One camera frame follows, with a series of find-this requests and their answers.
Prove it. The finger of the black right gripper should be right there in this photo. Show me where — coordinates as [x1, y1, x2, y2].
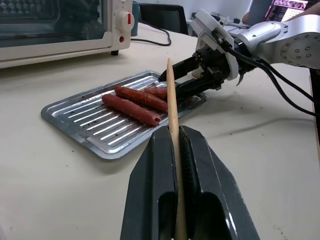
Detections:
[174, 77, 218, 99]
[158, 56, 202, 82]

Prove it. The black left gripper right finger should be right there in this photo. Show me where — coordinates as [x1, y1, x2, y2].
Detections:
[178, 125, 261, 240]

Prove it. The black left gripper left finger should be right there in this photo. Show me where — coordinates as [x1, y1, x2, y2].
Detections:
[119, 125, 179, 240]

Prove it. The wooden skewer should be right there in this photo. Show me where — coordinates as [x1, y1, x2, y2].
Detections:
[166, 57, 188, 240]

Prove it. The short red sausage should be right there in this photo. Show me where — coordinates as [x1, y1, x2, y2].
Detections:
[144, 86, 168, 100]

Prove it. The long red sausage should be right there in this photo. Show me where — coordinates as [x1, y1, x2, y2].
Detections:
[101, 93, 162, 127]
[114, 86, 169, 113]

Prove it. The ribbed metal baking tray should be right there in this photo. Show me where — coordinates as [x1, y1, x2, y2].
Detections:
[40, 70, 210, 161]

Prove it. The black office chair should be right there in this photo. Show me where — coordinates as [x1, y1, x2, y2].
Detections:
[138, 3, 189, 36]

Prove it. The dark teal container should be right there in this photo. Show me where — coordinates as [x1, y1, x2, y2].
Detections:
[131, 0, 141, 37]

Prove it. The computer monitor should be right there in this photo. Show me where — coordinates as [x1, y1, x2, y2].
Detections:
[263, 0, 312, 23]

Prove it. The person in the background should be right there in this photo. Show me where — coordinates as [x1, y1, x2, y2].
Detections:
[242, 0, 320, 24]

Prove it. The cream toaster oven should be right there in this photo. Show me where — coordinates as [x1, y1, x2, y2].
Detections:
[0, 0, 136, 70]

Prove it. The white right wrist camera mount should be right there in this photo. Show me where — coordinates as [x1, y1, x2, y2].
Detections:
[191, 8, 239, 81]

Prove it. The black oven power cable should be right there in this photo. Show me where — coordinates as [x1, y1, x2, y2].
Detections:
[130, 20, 172, 47]

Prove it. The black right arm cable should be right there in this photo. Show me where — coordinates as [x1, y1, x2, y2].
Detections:
[216, 37, 318, 117]

